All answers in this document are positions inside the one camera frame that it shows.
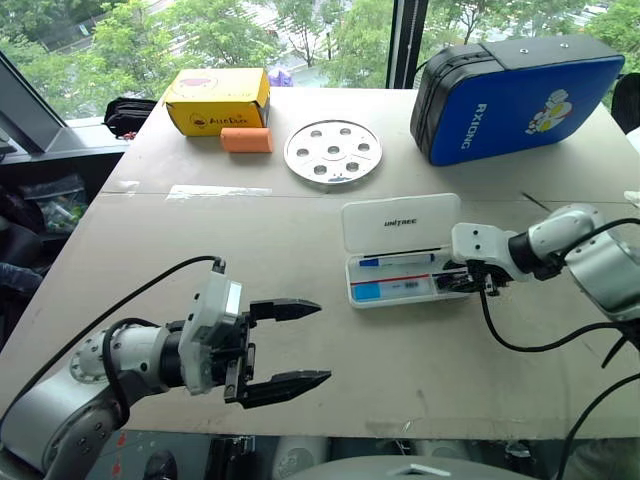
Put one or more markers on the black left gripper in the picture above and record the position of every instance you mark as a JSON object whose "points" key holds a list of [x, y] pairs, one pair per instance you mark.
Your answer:
{"points": [[239, 357]]}

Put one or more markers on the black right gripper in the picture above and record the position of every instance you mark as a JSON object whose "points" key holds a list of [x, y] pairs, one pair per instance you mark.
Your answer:
{"points": [[484, 281]]}

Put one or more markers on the red marker with label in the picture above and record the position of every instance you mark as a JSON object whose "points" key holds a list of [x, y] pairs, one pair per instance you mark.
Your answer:
{"points": [[395, 287]]}

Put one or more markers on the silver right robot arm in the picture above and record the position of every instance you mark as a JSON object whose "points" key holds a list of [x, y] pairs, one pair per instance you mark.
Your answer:
{"points": [[600, 265]]}

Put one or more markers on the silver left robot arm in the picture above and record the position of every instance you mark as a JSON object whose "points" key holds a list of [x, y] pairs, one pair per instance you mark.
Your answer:
{"points": [[50, 410]]}

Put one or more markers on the blue-capped white marker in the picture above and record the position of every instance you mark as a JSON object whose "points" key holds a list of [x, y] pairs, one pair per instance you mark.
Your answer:
{"points": [[395, 260]]}

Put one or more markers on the white Unitree pencil case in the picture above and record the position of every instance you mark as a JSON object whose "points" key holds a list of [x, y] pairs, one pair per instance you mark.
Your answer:
{"points": [[400, 225]]}

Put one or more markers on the blue and black case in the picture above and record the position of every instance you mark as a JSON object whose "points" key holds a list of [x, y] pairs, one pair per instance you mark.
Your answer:
{"points": [[515, 100]]}

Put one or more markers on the clear tape strip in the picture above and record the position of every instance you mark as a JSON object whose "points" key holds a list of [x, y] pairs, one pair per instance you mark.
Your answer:
{"points": [[220, 190]]}

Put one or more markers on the silver robot torso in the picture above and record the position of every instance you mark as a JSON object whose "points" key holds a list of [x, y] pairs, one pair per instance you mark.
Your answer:
{"points": [[410, 470]]}

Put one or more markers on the silver round plate with holes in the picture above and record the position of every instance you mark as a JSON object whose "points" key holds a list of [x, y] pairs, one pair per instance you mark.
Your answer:
{"points": [[333, 152]]}

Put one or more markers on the orange foam block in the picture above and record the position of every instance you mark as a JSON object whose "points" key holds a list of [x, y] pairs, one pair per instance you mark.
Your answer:
{"points": [[246, 140]]}

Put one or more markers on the black chair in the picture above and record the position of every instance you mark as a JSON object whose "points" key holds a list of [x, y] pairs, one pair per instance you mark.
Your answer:
{"points": [[627, 100]]}

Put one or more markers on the yellow cardboard box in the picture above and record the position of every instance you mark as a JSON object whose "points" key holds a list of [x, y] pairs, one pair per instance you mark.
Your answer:
{"points": [[220, 100]]}

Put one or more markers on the clear plastic bag with parts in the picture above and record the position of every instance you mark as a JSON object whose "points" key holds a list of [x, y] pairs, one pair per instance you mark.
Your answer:
{"points": [[57, 205]]}

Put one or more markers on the black bag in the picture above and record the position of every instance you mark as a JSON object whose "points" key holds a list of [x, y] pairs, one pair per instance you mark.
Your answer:
{"points": [[127, 115]]}

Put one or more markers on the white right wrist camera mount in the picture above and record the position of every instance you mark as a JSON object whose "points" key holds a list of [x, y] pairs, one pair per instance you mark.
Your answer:
{"points": [[480, 242]]}

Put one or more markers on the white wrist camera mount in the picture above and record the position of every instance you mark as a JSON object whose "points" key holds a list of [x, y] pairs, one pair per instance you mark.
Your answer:
{"points": [[480, 242], [210, 310]]}

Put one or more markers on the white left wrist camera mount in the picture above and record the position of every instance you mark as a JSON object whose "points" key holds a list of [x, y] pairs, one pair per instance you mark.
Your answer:
{"points": [[210, 310]]}

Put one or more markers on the black window frame post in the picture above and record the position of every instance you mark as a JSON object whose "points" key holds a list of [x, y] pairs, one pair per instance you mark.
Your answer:
{"points": [[406, 40]]}

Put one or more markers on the slanted dark window frame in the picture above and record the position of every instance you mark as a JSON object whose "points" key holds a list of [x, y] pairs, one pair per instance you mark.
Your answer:
{"points": [[30, 107]]}

